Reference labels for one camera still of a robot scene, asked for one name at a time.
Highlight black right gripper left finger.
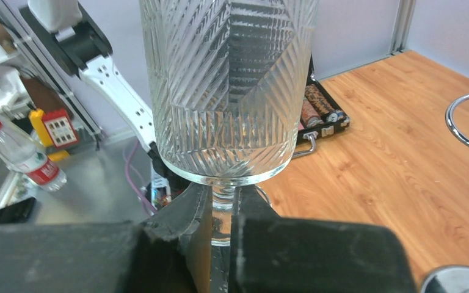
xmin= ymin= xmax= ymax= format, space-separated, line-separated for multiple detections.
xmin=0 ymin=184 xmax=212 ymax=292

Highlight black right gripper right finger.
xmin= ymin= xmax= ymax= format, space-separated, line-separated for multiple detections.
xmin=228 ymin=186 xmax=417 ymax=292

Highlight clear ribbed goblet glass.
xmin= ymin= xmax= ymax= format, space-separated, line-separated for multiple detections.
xmin=140 ymin=1 xmax=319 ymax=247

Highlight chrome wine glass rack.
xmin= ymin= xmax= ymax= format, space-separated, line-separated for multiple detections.
xmin=418 ymin=94 xmax=469 ymax=292

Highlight black poker chip case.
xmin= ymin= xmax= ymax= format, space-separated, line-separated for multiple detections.
xmin=293 ymin=60 xmax=351 ymax=159

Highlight black smartphone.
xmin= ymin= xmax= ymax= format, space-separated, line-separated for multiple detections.
xmin=0 ymin=197 xmax=37 ymax=225

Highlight red yellow toy block building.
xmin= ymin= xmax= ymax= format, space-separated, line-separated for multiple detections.
xmin=28 ymin=108 xmax=79 ymax=162

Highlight plastic water bottle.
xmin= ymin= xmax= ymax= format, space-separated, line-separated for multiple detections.
xmin=0 ymin=116 xmax=67 ymax=192

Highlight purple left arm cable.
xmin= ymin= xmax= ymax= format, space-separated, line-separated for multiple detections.
xmin=123 ymin=140 xmax=158 ymax=216

